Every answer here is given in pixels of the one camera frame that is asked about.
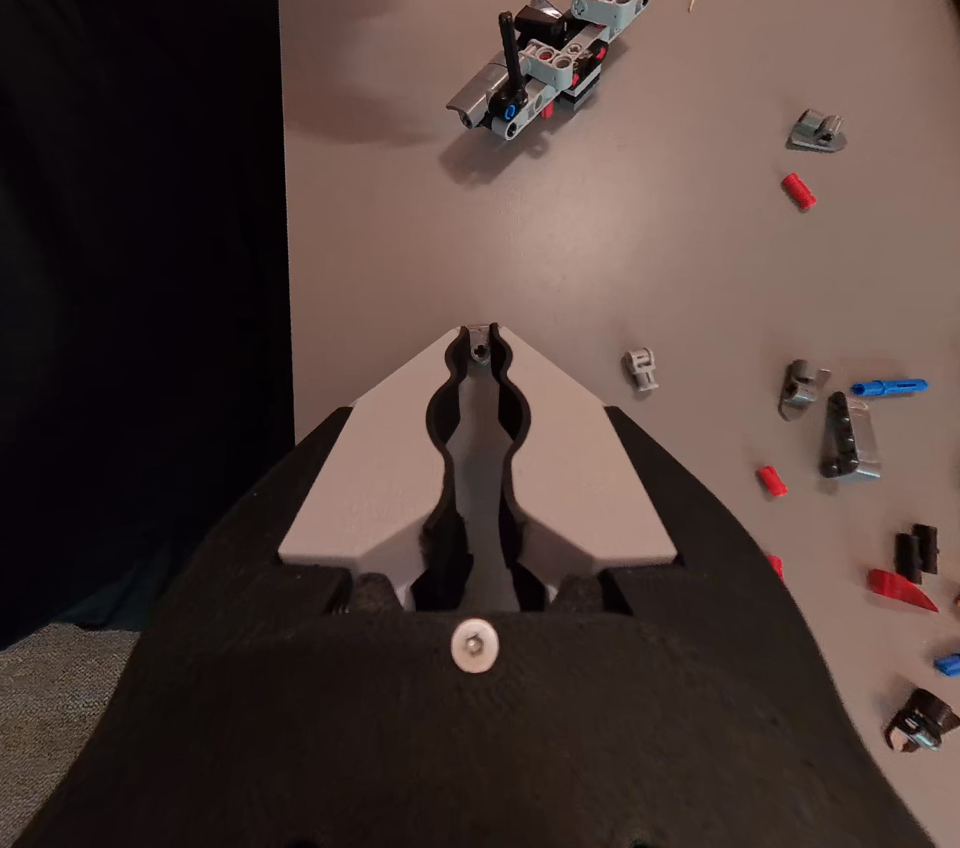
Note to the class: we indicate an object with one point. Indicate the long blue lego axle pin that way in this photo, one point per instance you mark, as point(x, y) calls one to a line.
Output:
point(889, 387)

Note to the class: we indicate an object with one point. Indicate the light grey lego connector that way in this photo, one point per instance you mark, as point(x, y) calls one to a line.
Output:
point(641, 368)

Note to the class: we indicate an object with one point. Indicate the blue lego piece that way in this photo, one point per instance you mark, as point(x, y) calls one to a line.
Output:
point(949, 664)

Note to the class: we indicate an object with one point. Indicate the black lego pin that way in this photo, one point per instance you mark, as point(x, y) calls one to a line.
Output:
point(927, 548)
point(907, 557)

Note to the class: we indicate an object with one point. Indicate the red curved lego piece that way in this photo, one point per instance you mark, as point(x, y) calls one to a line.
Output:
point(896, 586)

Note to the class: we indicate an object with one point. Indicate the dark cloth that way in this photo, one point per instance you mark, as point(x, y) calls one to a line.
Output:
point(135, 263)

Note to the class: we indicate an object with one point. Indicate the grey and black lego model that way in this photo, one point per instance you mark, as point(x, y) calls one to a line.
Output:
point(551, 61)

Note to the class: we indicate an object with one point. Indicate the grey lego axle connector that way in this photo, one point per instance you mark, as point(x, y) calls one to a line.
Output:
point(480, 353)

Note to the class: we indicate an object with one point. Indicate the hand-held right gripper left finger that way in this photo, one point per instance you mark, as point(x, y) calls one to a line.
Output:
point(360, 473)

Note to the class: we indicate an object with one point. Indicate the grey curved lego piece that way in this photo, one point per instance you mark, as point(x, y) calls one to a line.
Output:
point(814, 132)

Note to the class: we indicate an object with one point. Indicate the grey angled lego piece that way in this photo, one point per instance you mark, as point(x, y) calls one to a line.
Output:
point(799, 391)

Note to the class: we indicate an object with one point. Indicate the black beam on grey panel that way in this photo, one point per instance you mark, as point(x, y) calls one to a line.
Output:
point(851, 443)

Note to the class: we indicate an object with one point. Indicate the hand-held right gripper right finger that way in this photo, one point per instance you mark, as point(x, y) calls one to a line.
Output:
point(592, 481)

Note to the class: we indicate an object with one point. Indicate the red lego pin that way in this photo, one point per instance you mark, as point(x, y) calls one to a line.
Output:
point(772, 481)
point(799, 192)

